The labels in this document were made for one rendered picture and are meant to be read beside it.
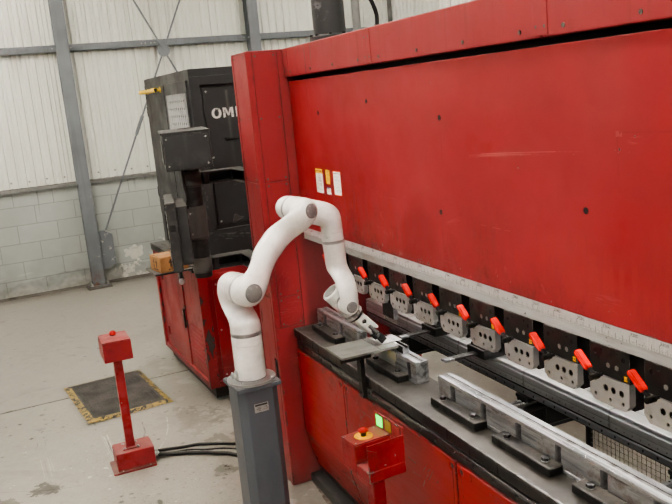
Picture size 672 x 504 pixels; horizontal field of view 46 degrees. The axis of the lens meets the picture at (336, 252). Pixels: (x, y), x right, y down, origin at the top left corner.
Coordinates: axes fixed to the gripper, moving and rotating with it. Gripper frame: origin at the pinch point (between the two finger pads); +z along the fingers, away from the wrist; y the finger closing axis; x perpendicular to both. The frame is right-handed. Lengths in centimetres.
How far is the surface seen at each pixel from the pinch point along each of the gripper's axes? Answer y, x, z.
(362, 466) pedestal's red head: -46, 45, 3
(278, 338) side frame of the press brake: 84, 26, 3
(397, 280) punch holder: -18.1, -19.5, -20.0
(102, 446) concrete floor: 203, 146, 11
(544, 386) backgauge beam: -75, -18, 23
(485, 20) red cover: -91, -79, -92
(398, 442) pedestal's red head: -51, 30, 5
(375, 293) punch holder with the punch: 3.0, -13.1, -12.9
